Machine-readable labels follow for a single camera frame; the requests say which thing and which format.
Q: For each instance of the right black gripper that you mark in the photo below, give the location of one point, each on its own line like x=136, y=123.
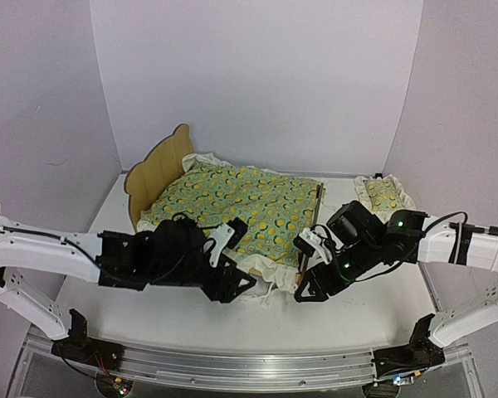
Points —
x=323, y=276

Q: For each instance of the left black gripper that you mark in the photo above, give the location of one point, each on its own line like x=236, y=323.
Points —
x=221, y=279

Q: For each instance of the lemon print ruffled mattress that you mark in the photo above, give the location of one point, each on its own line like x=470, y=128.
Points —
x=275, y=208

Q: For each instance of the wooden pet bed frame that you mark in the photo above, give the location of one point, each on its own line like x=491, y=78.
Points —
x=148, y=179

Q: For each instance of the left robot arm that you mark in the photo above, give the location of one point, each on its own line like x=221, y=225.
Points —
x=178, y=252

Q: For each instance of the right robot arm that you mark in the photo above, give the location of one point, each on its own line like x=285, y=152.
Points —
x=356, y=241

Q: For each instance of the small lemon print pillow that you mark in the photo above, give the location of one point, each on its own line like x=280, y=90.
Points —
x=382, y=196

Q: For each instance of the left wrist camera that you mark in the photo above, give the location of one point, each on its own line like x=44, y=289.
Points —
x=227, y=235

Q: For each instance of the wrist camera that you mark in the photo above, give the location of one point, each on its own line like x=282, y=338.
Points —
x=227, y=235
x=313, y=245

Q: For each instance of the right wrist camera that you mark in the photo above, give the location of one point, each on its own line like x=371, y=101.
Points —
x=313, y=245

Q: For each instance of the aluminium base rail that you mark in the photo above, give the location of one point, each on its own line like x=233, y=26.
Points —
x=155, y=371

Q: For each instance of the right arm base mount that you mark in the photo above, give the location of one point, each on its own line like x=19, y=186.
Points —
x=419, y=354

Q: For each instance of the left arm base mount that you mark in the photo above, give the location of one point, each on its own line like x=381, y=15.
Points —
x=78, y=346

